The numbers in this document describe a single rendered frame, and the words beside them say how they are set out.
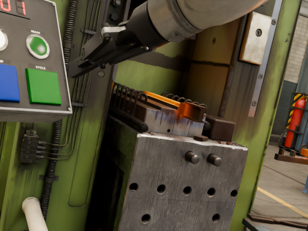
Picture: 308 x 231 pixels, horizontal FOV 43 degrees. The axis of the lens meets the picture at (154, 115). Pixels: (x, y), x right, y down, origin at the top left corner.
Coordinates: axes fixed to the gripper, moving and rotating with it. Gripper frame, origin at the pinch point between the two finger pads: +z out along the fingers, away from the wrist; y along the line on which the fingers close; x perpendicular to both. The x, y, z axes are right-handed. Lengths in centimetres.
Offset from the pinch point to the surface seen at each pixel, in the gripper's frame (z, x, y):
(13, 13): 13.0, 15.8, -5.3
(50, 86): 12.5, 0.0, 1.2
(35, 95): 12.5, -2.3, -3.0
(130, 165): 20.3, -17.0, 29.7
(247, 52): -1, 16, 75
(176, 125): 13.2, -7.3, 44.8
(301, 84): 222, 168, 861
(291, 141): 242, 39, 756
